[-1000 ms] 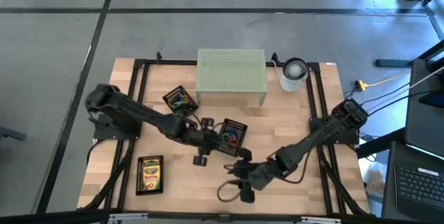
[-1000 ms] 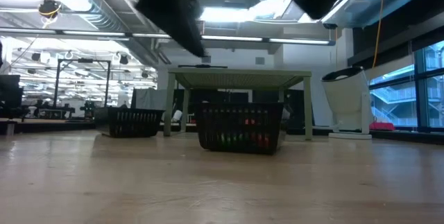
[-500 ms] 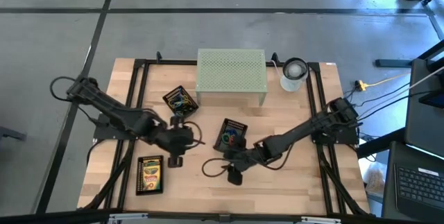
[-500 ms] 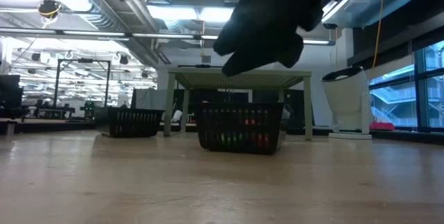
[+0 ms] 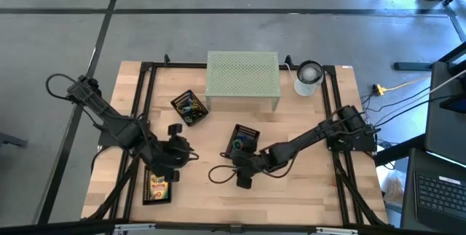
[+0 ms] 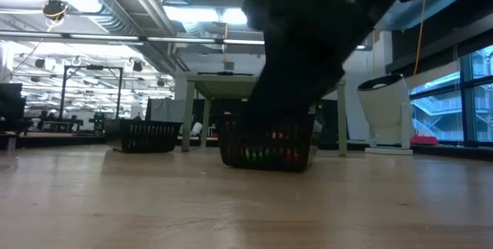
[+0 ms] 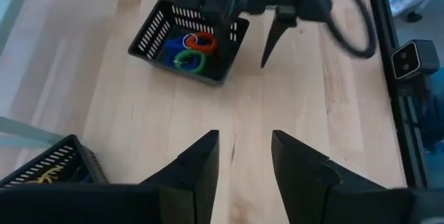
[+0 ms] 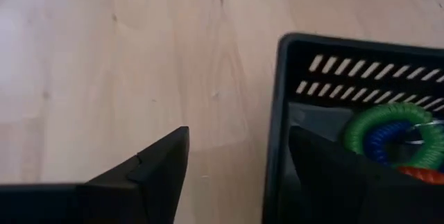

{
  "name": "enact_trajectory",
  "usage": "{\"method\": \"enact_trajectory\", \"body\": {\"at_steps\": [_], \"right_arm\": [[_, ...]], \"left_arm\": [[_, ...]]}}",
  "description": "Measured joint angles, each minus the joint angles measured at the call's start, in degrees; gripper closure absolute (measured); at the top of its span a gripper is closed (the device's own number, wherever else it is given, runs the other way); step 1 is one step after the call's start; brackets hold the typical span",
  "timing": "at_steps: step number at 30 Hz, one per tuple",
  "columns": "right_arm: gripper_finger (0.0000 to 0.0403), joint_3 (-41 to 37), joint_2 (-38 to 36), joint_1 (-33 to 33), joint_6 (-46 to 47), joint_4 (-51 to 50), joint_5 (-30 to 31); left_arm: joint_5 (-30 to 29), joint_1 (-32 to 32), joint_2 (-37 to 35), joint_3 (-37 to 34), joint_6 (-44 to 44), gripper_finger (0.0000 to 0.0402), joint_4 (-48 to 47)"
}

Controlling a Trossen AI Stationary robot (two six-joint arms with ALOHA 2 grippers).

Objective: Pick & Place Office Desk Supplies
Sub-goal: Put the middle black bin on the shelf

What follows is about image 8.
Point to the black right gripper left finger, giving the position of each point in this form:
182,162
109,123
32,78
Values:
163,168

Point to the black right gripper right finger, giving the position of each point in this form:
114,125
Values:
319,175

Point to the green coil wristband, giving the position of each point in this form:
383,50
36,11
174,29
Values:
357,127

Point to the blue coil wristband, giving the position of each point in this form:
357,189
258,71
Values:
378,140

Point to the small black mesh basket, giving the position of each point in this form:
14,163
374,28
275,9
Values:
284,78

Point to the red coil wristband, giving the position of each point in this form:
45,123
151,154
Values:
426,175

